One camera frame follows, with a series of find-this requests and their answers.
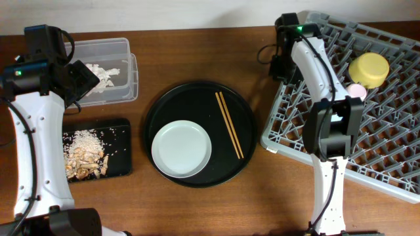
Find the white tissue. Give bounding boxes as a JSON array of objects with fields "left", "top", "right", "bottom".
[{"left": 85, "top": 64, "right": 120, "bottom": 96}]

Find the pink plastic cup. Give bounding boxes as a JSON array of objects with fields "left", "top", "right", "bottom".
[{"left": 346, "top": 84, "right": 368, "bottom": 101}]

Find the yellow plastic bowl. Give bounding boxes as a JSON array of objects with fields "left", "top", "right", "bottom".
[{"left": 348, "top": 52, "right": 390, "bottom": 89}]

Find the food scraps and rice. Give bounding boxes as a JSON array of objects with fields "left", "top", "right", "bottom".
[{"left": 62, "top": 128, "right": 126, "bottom": 181}]

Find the wooden chopstick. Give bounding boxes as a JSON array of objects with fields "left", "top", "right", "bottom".
[
  {"left": 215, "top": 92, "right": 241, "bottom": 159},
  {"left": 218, "top": 92, "right": 244, "bottom": 159}
]

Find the grey round plate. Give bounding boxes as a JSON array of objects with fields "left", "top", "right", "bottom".
[{"left": 151, "top": 120, "right": 212, "bottom": 178}]

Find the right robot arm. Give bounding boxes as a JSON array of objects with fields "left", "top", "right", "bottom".
[{"left": 269, "top": 13, "right": 364, "bottom": 235}]

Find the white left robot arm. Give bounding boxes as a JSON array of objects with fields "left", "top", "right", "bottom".
[{"left": 1, "top": 25, "right": 120, "bottom": 235}]

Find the grey dishwasher rack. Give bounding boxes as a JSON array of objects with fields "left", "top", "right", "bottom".
[{"left": 260, "top": 10, "right": 420, "bottom": 205}]

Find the clear plastic bin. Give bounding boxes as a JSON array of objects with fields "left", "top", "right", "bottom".
[{"left": 72, "top": 37, "right": 138, "bottom": 107}]

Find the black rectangular tray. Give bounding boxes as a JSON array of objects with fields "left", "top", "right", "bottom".
[{"left": 60, "top": 118, "right": 133, "bottom": 184}]

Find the round black tray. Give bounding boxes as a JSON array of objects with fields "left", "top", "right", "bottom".
[{"left": 143, "top": 81, "right": 257, "bottom": 188}]

